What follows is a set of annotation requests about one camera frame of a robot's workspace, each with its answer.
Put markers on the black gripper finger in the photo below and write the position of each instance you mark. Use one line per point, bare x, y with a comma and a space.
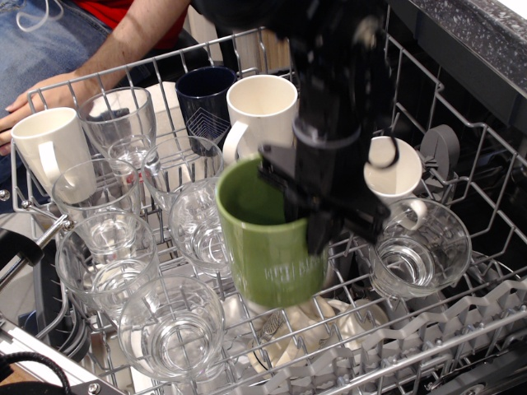
297, 204
322, 227

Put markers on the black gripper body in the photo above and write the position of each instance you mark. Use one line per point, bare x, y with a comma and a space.
333, 130

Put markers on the green ceramic mug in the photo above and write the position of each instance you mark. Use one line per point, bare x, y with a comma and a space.
268, 255

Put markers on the person forearm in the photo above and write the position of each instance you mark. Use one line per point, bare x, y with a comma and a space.
143, 26

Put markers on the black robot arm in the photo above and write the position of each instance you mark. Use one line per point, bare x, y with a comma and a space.
328, 40

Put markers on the tall white mug centre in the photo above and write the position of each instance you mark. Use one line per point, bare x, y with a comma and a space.
261, 109

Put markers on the tall white mug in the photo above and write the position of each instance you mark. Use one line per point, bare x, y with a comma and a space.
261, 109
54, 146

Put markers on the dark blue mug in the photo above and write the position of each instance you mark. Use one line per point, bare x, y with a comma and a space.
202, 98

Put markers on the tall white mug left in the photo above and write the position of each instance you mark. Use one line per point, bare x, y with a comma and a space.
54, 146

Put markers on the person hand on rack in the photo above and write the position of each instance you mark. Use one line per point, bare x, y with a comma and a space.
54, 92

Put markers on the white cup right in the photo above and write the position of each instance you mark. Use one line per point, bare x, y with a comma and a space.
392, 172

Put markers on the clear glass cup right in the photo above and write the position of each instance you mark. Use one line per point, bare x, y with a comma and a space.
424, 247

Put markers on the clear glass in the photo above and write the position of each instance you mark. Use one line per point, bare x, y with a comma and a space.
106, 287
102, 199
121, 123
175, 162
172, 329
196, 230

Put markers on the grey plastic rack wheel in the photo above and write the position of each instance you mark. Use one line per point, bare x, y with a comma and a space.
440, 150

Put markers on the clear glass behind centre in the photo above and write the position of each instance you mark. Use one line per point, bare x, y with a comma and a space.
175, 162

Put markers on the clear glass back left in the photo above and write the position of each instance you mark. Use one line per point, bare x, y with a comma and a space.
121, 123

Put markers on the clear glass middle left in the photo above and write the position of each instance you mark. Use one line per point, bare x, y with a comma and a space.
102, 199

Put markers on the clear glass front left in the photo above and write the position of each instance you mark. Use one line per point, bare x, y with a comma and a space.
106, 287

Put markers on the dark speckled countertop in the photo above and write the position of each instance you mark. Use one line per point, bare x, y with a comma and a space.
492, 31

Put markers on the black clamp with metal rod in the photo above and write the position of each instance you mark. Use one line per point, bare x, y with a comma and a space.
28, 251

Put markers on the grey wire dishwasher rack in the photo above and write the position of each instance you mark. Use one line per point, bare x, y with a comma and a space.
471, 337

